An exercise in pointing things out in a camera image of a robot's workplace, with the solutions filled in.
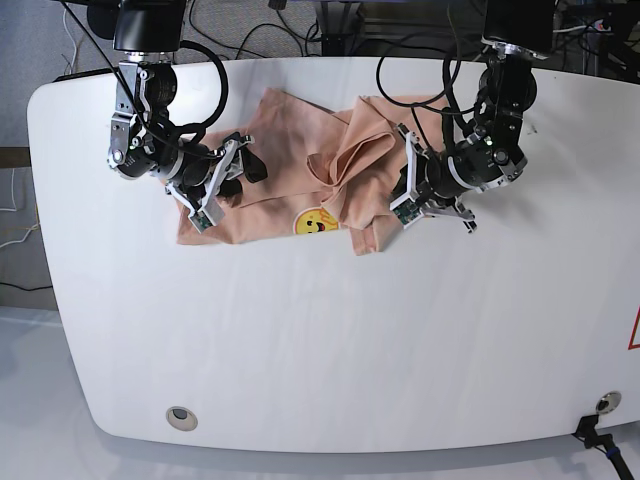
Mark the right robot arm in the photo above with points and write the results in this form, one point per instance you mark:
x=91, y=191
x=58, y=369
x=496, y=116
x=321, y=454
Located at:
x=144, y=140

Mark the black flat device at edge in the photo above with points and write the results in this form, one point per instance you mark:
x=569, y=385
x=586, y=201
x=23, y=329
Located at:
x=82, y=75

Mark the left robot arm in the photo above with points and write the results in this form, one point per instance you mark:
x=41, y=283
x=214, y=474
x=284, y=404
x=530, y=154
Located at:
x=481, y=144

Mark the peach pink T-shirt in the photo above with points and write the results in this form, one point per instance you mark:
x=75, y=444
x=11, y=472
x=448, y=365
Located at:
x=325, y=171

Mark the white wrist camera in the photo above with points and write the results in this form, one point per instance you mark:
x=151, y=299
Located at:
x=206, y=217
x=406, y=211

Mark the red triangle warning sticker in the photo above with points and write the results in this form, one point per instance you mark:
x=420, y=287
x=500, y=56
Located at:
x=634, y=342

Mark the black clamp with cable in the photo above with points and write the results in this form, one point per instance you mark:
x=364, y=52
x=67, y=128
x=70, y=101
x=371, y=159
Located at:
x=587, y=434

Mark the right grey table grommet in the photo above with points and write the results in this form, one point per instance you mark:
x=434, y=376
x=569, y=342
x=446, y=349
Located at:
x=608, y=402

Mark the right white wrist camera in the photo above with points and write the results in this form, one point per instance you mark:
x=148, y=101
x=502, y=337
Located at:
x=206, y=217

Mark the left grey table grommet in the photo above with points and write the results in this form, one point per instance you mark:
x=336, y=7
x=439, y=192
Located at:
x=181, y=419

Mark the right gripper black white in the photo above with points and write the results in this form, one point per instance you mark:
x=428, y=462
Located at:
x=205, y=175

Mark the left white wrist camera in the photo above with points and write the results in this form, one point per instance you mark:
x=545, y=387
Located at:
x=406, y=211

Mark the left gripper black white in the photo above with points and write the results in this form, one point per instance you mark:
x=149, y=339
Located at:
x=427, y=180

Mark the grey table grommet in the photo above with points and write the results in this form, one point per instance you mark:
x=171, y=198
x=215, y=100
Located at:
x=608, y=402
x=181, y=419

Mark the black metal frame stand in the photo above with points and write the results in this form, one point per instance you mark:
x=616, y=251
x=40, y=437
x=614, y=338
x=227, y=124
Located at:
x=340, y=24

